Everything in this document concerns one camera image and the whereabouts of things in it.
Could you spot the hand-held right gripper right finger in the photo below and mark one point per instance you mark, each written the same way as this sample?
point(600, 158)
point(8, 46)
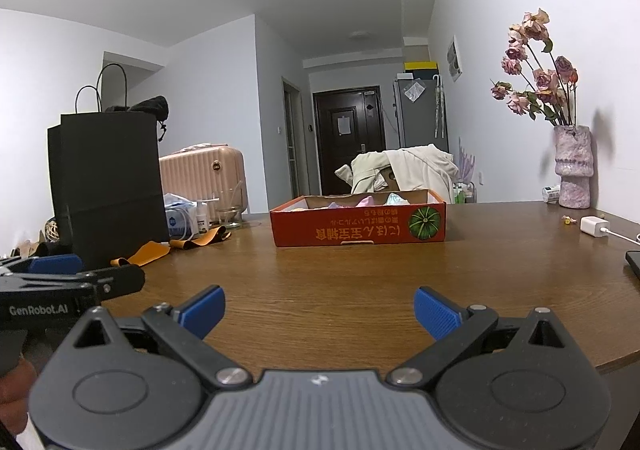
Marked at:
point(435, 312)

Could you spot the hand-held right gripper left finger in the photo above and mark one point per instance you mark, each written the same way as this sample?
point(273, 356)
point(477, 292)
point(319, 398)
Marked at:
point(202, 312)

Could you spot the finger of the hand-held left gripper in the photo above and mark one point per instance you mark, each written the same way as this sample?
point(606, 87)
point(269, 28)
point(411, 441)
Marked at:
point(120, 280)
point(55, 264)

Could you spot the orange cardboard box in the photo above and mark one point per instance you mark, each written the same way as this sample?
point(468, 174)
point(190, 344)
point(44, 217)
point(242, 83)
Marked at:
point(350, 230)

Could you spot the light blue fluffy cloth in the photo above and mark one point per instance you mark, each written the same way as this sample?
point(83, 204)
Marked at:
point(397, 199)

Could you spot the lavender knit cloth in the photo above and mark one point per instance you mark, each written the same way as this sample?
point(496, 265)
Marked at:
point(365, 201)

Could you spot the person's left hand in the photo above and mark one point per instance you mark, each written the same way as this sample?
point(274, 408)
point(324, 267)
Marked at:
point(15, 390)

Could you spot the woven rattan ball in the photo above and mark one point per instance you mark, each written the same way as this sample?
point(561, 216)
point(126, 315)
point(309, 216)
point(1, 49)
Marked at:
point(52, 230)

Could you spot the white spray bottle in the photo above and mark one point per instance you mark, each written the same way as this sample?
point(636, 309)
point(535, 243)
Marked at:
point(202, 220)

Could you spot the black paper bag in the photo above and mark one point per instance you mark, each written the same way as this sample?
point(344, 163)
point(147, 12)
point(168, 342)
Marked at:
point(110, 180)

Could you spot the glass cup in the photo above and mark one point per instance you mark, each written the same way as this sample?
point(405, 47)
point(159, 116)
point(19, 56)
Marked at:
point(231, 210)

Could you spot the small white rack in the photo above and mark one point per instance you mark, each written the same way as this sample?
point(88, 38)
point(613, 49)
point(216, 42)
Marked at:
point(463, 192)

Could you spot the pink suitcase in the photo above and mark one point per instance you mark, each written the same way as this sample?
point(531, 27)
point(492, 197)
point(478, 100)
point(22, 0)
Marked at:
point(200, 174)

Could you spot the brown cardboard box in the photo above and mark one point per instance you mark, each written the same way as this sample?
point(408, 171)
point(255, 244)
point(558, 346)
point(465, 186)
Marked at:
point(389, 178)

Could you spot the beige jacket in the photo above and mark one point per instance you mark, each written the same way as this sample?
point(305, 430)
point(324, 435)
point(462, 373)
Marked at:
point(420, 164)

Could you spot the lavender flower bundle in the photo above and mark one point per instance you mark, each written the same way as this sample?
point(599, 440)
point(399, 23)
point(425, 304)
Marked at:
point(466, 159)

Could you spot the small yellow candy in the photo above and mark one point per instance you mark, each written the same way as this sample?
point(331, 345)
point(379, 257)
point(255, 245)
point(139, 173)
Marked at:
point(568, 220)

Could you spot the small white jar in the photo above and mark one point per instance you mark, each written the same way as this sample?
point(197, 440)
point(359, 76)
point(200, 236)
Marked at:
point(551, 195)

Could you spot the black pouch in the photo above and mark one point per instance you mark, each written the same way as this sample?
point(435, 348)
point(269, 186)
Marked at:
point(150, 105)

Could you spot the dark entrance door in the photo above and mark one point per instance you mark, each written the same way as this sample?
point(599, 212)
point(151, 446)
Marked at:
point(350, 154)

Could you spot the white charger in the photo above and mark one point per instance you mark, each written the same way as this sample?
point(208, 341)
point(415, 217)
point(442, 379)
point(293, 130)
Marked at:
point(594, 225)

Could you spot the grey refrigerator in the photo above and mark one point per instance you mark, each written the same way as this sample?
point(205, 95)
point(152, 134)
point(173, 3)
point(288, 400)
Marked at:
point(420, 124)

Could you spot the grey interior door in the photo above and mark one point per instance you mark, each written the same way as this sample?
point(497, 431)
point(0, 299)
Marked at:
point(294, 139)

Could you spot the pink textured vase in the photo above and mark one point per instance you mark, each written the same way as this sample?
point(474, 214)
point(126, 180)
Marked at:
point(572, 164)

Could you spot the black phone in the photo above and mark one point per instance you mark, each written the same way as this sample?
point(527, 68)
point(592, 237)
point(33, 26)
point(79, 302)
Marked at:
point(634, 265)

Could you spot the white folded umbrella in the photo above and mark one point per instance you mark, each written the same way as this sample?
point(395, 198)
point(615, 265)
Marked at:
point(439, 104)

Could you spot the white door notice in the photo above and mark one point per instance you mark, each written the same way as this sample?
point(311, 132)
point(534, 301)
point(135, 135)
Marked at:
point(344, 125)

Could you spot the hanging clear plastic bag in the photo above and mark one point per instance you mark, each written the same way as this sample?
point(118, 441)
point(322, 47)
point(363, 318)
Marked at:
point(414, 91)

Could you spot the yellow box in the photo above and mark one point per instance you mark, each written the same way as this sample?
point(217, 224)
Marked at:
point(420, 65)

